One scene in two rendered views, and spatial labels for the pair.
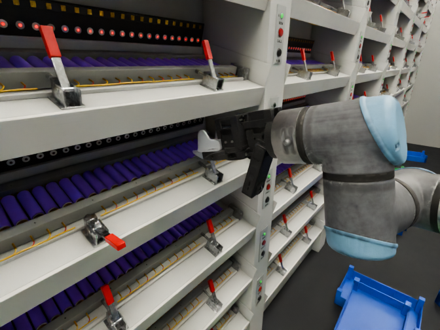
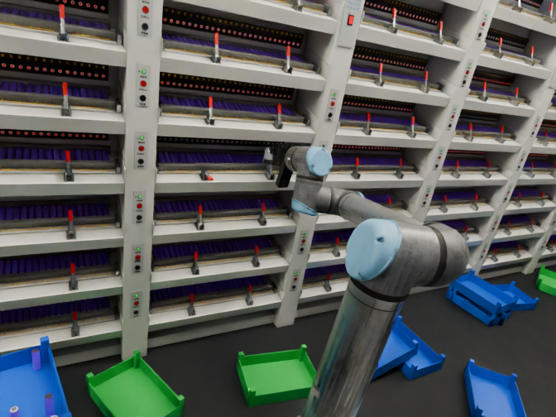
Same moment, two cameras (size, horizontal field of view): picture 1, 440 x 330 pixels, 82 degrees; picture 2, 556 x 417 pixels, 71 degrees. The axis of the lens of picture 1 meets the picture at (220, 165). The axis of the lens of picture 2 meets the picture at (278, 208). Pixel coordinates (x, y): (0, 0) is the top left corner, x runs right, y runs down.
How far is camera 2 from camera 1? 1.02 m
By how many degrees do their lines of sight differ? 17
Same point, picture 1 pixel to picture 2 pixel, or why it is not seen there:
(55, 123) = (203, 129)
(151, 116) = (239, 134)
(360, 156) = (303, 168)
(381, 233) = (304, 200)
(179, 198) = (245, 178)
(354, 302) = not seen: hidden behind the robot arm
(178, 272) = (236, 222)
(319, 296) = not seen: hidden behind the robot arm
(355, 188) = (299, 180)
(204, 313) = (246, 264)
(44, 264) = (184, 179)
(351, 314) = not seen: hidden behind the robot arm
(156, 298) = (220, 227)
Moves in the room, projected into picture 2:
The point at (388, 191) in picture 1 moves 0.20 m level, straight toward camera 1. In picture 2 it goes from (310, 184) to (255, 187)
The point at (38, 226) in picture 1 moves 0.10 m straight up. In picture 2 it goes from (186, 165) to (188, 138)
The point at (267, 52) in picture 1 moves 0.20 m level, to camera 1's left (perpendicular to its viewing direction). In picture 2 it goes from (319, 113) to (272, 103)
